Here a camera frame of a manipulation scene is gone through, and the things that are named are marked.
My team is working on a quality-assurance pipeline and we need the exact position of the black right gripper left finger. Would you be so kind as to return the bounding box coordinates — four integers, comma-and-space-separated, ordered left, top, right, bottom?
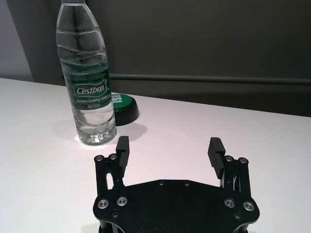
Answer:
94, 136, 131, 195

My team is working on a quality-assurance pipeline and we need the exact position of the grey horizontal handrail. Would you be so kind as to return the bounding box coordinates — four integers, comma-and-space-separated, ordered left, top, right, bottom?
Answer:
109, 74, 311, 85

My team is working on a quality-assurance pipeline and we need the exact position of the clear plastic water bottle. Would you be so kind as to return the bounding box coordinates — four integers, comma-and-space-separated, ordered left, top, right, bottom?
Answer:
56, 0, 118, 146

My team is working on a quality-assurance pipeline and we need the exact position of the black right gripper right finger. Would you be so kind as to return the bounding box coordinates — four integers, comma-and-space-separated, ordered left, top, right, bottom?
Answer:
207, 137, 251, 195

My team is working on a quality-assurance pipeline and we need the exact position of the green button with black base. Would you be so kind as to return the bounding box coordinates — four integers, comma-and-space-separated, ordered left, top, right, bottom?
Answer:
110, 92, 140, 126

